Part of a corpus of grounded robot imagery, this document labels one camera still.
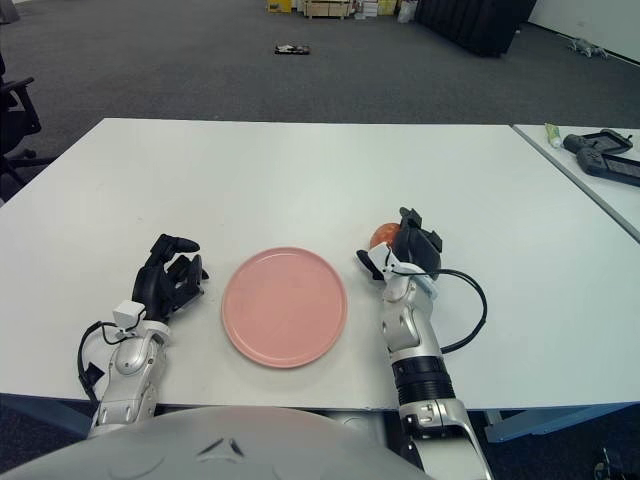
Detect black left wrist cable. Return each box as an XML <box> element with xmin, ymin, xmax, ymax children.
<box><xmin>76</xmin><ymin>319</ymin><xmax>132</xmax><ymax>402</ymax></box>

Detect black office chair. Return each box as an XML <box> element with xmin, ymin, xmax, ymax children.
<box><xmin>0</xmin><ymin>47</ymin><xmax>59</xmax><ymax>202</ymax></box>

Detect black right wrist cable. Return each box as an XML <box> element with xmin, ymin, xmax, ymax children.
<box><xmin>428</xmin><ymin>268</ymin><xmax>489</xmax><ymax>354</ymax></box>

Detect black partition screen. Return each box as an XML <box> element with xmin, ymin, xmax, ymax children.
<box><xmin>415</xmin><ymin>0</ymin><xmax>539</xmax><ymax>59</ymax></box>

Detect pink round plate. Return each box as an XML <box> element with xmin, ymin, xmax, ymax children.
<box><xmin>221</xmin><ymin>246</ymin><xmax>350</xmax><ymax>370</ymax></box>

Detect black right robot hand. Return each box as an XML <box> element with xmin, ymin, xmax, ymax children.
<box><xmin>354</xmin><ymin>206</ymin><xmax>445</xmax><ymax>281</ymax></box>

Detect grey quadruped robot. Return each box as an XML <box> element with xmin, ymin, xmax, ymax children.
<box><xmin>566</xmin><ymin>37</ymin><xmax>610</xmax><ymax>60</ymax></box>

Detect red apple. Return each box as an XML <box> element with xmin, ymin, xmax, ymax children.
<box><xmin>369</xmin><ymin>222</ymin><xmax>402</xmax><ymax>249</ymax></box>

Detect stacked cardboard boxes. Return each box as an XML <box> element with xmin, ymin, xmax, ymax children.
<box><xmin>356</xmin><ymin>0</ymin><xmax>400</xmax><ymax>17</ymax></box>

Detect wooden pallet crate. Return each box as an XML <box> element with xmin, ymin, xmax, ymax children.
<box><xmin>304</xmin><ymin>0</ymin><xmax>358</xmax><ymax>21</ymax></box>

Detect grey robot torso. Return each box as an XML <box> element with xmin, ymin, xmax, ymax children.
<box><xmin>0</xmin><ymin>404</ymin><xmax>426</xmax><ymax>480</ymax></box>

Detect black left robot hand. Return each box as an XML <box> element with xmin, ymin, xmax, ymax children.
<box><xmin>131</xmin><ymin>232</ymin><xmax>210</xmax><ymax>324</ymax></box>

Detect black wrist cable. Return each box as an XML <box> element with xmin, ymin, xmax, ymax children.
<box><xmin>428</xmin><ymin>268</ymin><xmax>489</xmax><ymax>354</ymax></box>
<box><xmin>76</xmin><ymin>319</ymin><xmax>132</xmax><ymax>402</ymax></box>

